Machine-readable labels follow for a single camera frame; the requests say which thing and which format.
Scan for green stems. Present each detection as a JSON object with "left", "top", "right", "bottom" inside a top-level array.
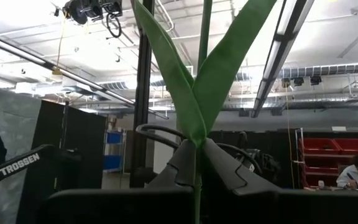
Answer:
[{"left": 134, "top": 0, "right": 278, "bottom": 224}]

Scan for black ceiling cable reel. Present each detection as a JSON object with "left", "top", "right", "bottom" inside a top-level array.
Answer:
[{"left": 61, "top": 0, "right": 124, "bottom": 39}]

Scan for long ceiling light fixture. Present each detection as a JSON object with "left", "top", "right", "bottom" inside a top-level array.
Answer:
[
  {"left": 0, "top": 29, "right": 170, "bottom": 121},
  {"left": 249, "top": 0, "right": 316, "bottom": 119}
]

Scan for black metal rig frame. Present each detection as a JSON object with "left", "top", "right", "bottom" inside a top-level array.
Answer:
[{"left": 129, "top": 0, "right": 155, "bottom": 189}]

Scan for black partition panel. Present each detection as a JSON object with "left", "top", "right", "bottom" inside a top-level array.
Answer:
[{"left": 31, "top": 99, "right": 107, "bottom": 224}]

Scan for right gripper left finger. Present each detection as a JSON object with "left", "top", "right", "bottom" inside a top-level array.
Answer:
[{"left": 35, "top": 138, "right": 198, "bottom": 224}]

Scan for black looped cable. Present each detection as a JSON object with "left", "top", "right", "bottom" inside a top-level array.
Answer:
[{"left": 134, "top": 123, "right": 263, "bottom": 175}]

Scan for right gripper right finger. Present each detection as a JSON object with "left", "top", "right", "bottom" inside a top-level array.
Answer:
[{"left": 200, "top": 138, "right": 358, "bottom": 224}]

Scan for grey curtain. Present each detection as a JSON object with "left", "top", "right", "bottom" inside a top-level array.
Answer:
[{"left": 0, "top": 82, "right": 43, "bottom": 224}]

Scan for white metal bin rack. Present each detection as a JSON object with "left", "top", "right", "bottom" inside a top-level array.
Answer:
[{"left": 291, "top": 126, "right": 358, "bottom": 189}]

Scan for metal shelf rack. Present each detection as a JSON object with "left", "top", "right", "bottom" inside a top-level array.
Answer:
[{"left": 103, "top": 129, "right": 127, "bottom": 174}]

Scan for blue storage bin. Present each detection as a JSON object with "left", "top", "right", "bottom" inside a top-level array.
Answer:
[
  {"left": 106, "top": 131, "right": 124, "bottom": 144},
  {"left": 103, "top": 154, "right": 122, "bottom": 171}
]

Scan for silver ventilation duct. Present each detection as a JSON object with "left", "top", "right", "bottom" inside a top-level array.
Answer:
[{"left": 278, "top": 63, "right": 358, "bottom": 79}]

